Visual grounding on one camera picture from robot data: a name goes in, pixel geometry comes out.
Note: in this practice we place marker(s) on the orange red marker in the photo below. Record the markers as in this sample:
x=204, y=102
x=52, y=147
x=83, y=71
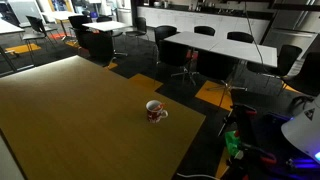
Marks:
x=158, y=107

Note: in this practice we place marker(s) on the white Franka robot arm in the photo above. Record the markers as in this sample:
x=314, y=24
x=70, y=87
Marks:
x=300, y=133

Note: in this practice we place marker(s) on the red and white mug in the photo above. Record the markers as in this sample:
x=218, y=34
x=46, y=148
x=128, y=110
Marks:
x=153, y=116

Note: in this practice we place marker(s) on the black cafeteria chair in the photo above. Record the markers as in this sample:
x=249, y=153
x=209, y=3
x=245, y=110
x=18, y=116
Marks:
x=140, y=24
x=78, y=21
x=96, y=45
x=104, y=19
x=36, y=25
x=240, y=36
x=204, y=30
x=306, y=76
x=173, y=53
x=216, y=65
x=288, y=56
x=165, y=32

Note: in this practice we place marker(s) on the white rectangular cafeteria table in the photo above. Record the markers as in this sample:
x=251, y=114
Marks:
x=8, y=27
x=105, y=25
x=246, y=51
x=190, y=40
x=60, y=15

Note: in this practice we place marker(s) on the small white countertop pot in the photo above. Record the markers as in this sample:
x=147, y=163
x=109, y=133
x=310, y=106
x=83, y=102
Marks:
x=156, y=4

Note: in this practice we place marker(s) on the white refrigerator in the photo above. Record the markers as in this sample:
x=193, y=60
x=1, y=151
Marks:
x=124, y=11

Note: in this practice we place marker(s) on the black stand with red clamps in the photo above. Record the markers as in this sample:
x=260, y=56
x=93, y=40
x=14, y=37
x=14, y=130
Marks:
x=245, y=126

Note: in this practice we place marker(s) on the stainless steel refrigerator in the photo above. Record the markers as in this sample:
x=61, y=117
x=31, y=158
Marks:
x=293, y=26

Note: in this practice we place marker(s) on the grey whiteboard panel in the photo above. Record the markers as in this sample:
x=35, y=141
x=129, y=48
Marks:
x=23, y=10

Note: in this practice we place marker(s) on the green plastic bracket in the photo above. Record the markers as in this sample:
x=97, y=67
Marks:
x=231, y=141

